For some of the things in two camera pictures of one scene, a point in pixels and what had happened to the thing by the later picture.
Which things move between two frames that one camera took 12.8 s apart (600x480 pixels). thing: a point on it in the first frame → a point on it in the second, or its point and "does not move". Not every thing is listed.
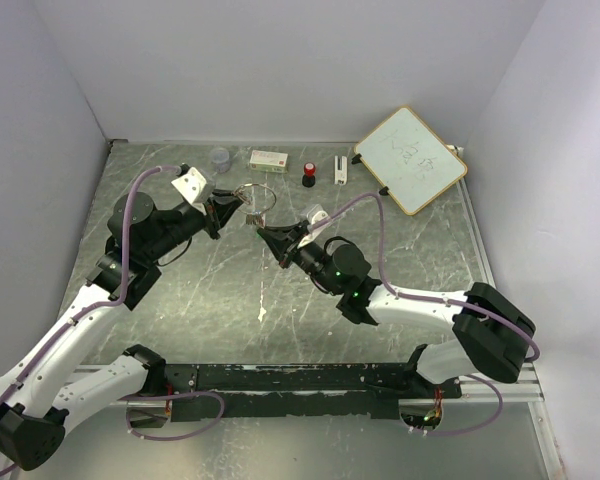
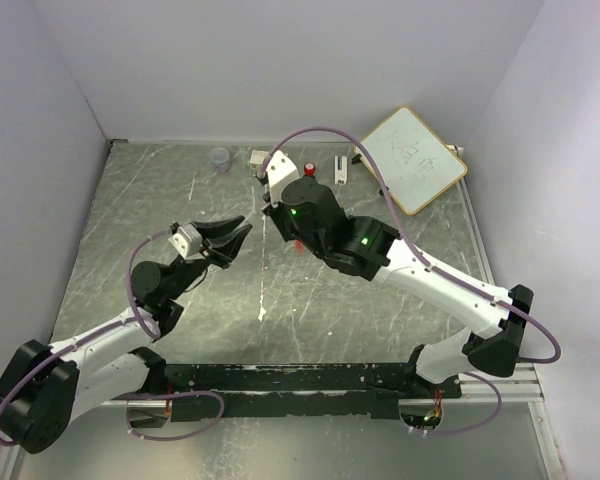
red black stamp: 309,178 does not move
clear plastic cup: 220,158 does not move
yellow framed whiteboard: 411,162 does not move
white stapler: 340,175 does not move
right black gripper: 283,242 → 274,213
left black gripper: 218,214 → 224,249
